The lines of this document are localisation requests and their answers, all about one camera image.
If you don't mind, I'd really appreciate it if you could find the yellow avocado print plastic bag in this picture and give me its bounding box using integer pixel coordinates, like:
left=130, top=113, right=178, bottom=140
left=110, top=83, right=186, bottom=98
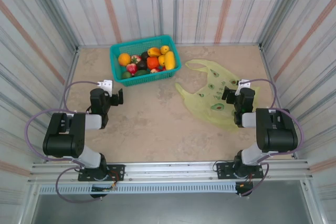
left=175, top=59, right=261, bottom=132

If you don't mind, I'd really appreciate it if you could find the round fake orange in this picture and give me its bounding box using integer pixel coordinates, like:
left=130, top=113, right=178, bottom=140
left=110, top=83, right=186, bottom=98
left=118, top=53, right=132, bottom=67

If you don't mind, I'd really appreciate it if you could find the teal plastic mesh basket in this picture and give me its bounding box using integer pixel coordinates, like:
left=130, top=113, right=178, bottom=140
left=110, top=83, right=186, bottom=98
left=109, top=34, right=182, bottom=87

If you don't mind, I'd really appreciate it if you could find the red orange fake persimmon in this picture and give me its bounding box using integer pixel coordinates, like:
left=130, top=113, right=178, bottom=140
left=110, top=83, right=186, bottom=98
left=146, top=57, right=160, bottom=69

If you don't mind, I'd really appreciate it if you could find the red fake apple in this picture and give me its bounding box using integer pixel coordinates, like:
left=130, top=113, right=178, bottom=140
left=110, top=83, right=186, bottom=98
left=126, top=63, right=139, bottom=76

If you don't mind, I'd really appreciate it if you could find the grey metal sheet panel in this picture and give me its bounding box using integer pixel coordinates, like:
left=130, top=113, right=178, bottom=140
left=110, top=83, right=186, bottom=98
left=31, top=194, right=314, bottom=224

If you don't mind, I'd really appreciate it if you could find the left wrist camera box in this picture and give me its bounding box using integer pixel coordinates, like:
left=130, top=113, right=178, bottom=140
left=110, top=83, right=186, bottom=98
left=96, top=79, right=114, bottom=94

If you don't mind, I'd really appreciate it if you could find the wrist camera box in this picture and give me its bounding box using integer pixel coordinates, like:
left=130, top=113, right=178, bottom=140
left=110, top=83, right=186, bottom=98
left=96, top=79, right=114, bottom=94
left=235, top=79, right=251, bottom=96

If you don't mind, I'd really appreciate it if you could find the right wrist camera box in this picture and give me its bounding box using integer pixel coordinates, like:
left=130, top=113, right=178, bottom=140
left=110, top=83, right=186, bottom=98
left=235, top=79, right=251, bottom=96

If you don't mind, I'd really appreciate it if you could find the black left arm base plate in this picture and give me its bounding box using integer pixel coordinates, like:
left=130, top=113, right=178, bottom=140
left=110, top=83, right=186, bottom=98
left=78, top=164, right=125, bottom=182

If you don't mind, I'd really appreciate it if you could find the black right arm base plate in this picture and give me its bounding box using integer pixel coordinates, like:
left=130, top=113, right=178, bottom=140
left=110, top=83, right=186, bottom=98
left=216, top=161, right=264, bottom=180

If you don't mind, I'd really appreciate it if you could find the thin red wire bundle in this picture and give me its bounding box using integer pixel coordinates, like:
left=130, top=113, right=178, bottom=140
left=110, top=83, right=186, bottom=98
left=239, top=173, right=255, bottom=188
left=109, top=170, right=118, bottom=191

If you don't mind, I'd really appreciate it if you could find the aluminium mounting rail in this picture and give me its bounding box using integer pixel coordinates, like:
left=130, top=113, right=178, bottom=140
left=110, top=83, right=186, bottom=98
left=27, top=159, right=313, bottom=184

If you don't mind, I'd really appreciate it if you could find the white slotted cable duct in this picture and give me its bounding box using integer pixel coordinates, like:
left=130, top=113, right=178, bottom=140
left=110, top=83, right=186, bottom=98
left=38, top=183, right=238, bottom=195

